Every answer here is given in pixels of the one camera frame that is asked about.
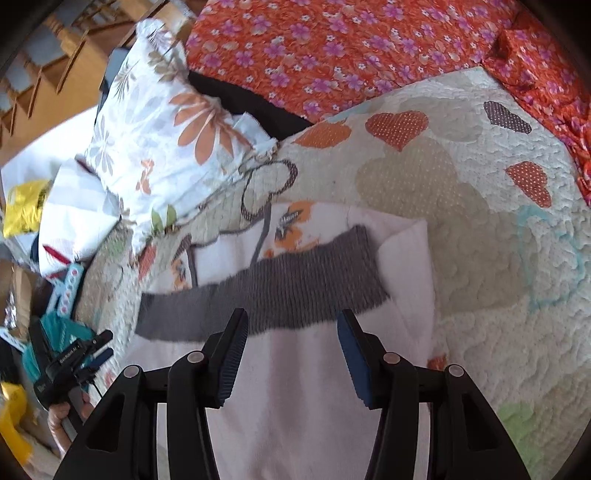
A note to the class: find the pale pink garment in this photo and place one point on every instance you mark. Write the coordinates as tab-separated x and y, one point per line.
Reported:
300	415

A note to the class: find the yellow plastic bag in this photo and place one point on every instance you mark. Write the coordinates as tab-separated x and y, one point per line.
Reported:
25	207

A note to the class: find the blue card with round dots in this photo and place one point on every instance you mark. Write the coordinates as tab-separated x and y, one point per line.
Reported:
69	286

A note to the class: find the white paper bag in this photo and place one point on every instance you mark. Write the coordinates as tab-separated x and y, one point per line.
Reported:
76	207

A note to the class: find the white floral pillow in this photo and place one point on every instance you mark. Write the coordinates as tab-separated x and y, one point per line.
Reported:
152	147

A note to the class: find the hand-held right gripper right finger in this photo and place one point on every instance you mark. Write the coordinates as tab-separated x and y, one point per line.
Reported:
353	355

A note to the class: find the wooden stair railing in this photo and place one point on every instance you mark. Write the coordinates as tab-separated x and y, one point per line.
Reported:
55	106

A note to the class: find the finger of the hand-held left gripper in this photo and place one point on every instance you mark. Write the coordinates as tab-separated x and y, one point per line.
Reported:
102	338
104	357

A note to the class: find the person's left hand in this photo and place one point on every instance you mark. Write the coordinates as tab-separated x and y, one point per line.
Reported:
60	415

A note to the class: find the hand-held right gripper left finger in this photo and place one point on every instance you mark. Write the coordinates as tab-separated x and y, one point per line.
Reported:
231	364

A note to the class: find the orange floral bed sheet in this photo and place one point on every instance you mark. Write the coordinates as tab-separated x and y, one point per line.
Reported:
351	46

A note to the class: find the teal printed pack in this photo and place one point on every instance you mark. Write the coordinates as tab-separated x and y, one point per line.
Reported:
57	330

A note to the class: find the heart patterned quilt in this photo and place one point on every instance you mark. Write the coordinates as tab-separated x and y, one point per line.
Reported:
475	194

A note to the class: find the yellow plastic object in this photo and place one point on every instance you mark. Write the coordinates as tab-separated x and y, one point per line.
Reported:
11	415

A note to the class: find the black cloth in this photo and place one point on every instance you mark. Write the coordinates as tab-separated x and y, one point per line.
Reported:
240	104

